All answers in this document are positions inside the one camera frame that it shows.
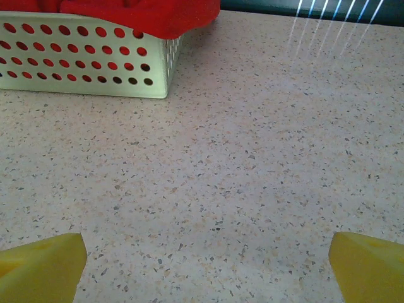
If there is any red t-shirt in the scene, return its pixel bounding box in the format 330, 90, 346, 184
0, 0, 221, 40

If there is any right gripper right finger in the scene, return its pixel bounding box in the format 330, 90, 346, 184
328, 232, 404, 303

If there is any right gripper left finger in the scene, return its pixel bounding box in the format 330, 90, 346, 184
0, 232, 88, 303

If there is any pale green perforated basket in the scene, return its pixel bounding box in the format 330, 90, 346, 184
0, 11, 186, 100

